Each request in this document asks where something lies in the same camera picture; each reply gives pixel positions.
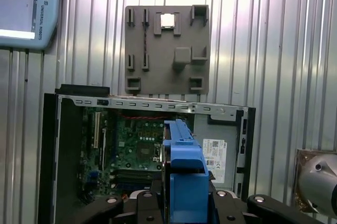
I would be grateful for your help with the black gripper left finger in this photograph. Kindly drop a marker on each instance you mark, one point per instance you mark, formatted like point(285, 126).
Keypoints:
point(110, 211)

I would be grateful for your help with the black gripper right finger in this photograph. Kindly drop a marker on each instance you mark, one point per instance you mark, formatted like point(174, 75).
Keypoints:
point(263, 208)

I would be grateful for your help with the hard disk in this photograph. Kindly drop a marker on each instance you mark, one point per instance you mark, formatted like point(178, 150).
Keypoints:
point(187, 171)

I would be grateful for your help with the installed RAM stick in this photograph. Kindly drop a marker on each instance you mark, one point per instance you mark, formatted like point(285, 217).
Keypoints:
point(131, 184)

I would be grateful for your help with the black RAM slot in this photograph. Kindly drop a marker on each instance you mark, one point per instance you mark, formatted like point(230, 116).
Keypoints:
point(134, 174)

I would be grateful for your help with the CPU socket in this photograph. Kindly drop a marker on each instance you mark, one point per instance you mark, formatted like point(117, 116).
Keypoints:
point(144, 151)

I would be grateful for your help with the black PC case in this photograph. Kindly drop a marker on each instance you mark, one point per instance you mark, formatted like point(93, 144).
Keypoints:
point(65, 155)

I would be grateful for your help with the green motherboard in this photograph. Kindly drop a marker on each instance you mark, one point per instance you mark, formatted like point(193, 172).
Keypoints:
point(126, 140)

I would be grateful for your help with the white expansion slot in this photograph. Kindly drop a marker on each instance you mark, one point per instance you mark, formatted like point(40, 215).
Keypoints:
point(96, 129)

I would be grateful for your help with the grey power supply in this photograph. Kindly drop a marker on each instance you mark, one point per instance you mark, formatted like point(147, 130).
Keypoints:
point(218, 126)

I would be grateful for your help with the grey parts rack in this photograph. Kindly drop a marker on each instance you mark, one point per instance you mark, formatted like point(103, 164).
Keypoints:
point(163, 71)

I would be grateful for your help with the silver CPU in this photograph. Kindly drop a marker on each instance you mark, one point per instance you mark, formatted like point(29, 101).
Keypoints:
point(169, 20)

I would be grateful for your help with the pale blue teach pendant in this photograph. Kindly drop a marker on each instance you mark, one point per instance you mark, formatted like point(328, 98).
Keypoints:
point(47, 11)

